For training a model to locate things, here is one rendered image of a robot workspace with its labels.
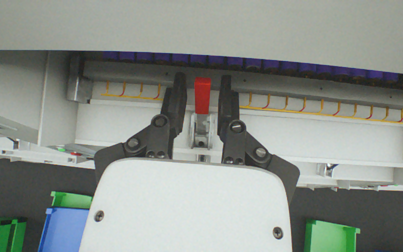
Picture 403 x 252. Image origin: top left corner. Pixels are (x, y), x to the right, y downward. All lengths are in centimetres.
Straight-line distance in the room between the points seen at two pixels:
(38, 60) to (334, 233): 112
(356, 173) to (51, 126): 55
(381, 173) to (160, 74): 52
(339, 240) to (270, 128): 93
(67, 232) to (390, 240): 145
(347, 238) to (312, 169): 70
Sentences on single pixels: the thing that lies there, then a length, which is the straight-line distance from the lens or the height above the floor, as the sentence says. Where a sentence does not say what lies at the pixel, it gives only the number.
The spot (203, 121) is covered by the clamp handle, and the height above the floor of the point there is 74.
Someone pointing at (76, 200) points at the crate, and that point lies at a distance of 108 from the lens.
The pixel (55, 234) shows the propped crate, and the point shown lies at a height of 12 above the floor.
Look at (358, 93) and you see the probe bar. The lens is 25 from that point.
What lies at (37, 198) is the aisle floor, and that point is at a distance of 122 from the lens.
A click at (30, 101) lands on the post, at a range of 22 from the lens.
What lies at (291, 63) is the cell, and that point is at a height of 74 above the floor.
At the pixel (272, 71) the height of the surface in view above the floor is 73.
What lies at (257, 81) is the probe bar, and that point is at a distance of 20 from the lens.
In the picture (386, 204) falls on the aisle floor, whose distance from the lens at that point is 128.
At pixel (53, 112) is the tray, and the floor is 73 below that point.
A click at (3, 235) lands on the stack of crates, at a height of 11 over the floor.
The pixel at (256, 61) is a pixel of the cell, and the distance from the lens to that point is 21.
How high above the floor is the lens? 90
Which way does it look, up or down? 71 degrees down
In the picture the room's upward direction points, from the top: 1 degrees counter-clockwise
